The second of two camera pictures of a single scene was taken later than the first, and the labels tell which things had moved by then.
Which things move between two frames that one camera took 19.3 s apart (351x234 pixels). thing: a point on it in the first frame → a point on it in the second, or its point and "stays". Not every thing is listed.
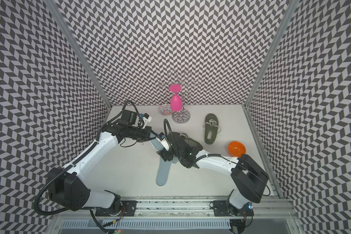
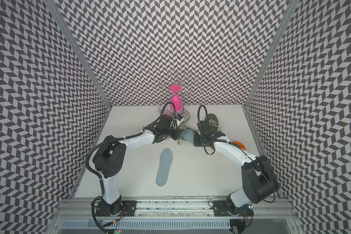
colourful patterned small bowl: x=165 y=109 stays
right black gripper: x=165 y=154 → x=196 y=141
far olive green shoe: x=212 y=128 stays
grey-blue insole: x=163 y=172 stays
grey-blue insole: x=164 y=166 → x=187 y=134
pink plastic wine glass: x=176 y=102 stays
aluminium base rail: x=262 y=207 stays
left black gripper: x=147 y=132 → x=178 y=132
